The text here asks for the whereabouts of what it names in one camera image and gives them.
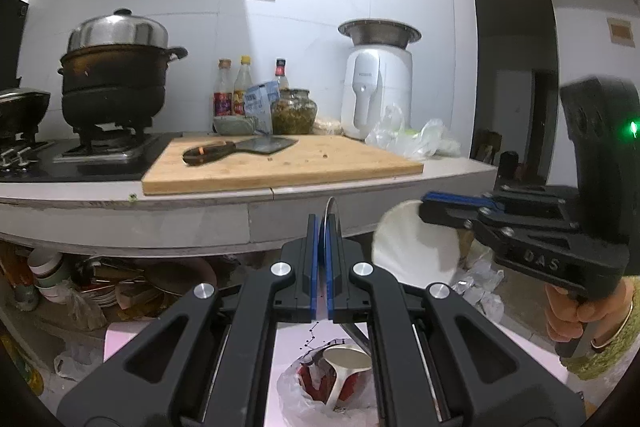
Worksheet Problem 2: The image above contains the pink plastic basin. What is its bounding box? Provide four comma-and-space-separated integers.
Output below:
143, 258, 218, 297

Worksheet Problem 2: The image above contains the red cap soy bottle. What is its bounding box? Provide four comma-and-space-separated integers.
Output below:
274, 58, 290, 90

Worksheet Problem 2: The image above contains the wooden cutting board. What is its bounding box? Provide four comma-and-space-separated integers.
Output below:
142, 135, 423, 196

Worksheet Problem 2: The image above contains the large steel spoon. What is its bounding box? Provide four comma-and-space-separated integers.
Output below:
323, 195, 374, 358

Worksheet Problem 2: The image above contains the yellow cap oil bottle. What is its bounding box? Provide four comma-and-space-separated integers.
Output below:
232, 55, 253, 116

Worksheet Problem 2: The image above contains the white air fryer appliance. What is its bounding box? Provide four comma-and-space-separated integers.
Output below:
338, 18, 422, 140

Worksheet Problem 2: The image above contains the clear plastic bag on counter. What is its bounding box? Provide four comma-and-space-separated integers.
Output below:
364, 104, 461, 160

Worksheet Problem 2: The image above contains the white plastic rice scoop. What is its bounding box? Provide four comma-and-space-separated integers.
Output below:
371, 200, 460, 288

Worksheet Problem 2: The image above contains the glass pickle jar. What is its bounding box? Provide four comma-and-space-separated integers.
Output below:
270, 89, 318, 135

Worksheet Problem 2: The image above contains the black wok on stove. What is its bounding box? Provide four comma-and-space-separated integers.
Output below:
0, 88, 51, 139

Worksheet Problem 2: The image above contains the stack of white bowls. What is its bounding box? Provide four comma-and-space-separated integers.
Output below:
27, 247, 73, 305

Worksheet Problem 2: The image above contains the black handled cleaver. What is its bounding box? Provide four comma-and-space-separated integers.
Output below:
182, 136, 297, 166

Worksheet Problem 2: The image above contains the gas stove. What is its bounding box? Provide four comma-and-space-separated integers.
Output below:
1, 127, 177, 183

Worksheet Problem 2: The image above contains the red label sauce bottle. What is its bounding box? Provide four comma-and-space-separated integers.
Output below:
213, 58, 233, 117

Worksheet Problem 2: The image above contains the white plastic bag on holder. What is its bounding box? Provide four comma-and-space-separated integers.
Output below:
277, 339, 378, 426

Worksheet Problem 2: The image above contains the cream plastic ladle spoon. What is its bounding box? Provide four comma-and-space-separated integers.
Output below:
323, 345, 372, 410

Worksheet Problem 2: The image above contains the black steamer pot with lid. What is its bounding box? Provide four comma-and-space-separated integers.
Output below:
58, 9, 189, 134

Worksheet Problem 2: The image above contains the person right hand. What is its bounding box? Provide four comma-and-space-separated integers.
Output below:
544, 277, 634, 346

